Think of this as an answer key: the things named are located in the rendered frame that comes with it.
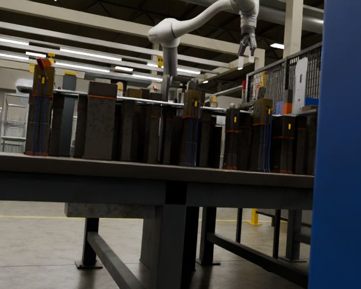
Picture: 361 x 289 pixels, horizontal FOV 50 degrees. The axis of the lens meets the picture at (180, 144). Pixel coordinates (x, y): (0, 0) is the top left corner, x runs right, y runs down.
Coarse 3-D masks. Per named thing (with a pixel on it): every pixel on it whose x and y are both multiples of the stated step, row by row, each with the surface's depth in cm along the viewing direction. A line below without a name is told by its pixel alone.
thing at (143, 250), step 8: (192, 208) 260; (192, 216) 260; (144, 224) 274; (152, 224) 258; (192, 224) 260; (144, 232) 273; (152, 232) 256; (192, 232) 260; (144, 240) 271; (184, 240) 258; (192, 240) 260; (144, 248) 269; (184, 248) 258; (192, 248) 260; (144, 256) 268; (184, 256) 258; (192, 256) 260; (144, 264) 265; (184, 264) 258; (192, 264) 260
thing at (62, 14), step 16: (0, 0) 702; (16, 0) 712; (48, 16) 732; (64, 16) 743; (80, 16) 754; (96, 16) 765; (128, 32) 789; (144, 32) 801; (80, 48) 948; (208, 48) 858; (224, 48) 868; (0, 64) 1202; (16, 64) 1219; (80, 64) 1099; (208, 80) 1183
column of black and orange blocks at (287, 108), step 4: (284, 92) 234; (288, 92) 231; (292, 92) 231; (284, 96) 234; (288, 96) 231; (292, 96) 231; (284, 100) 234; (288, 100) 230; (292, 100) 231; (284, 104) 233; (288, 104) 230; (284, 108) 232; (288, 108) 230; (284, 112) 232; (288, 112) 230
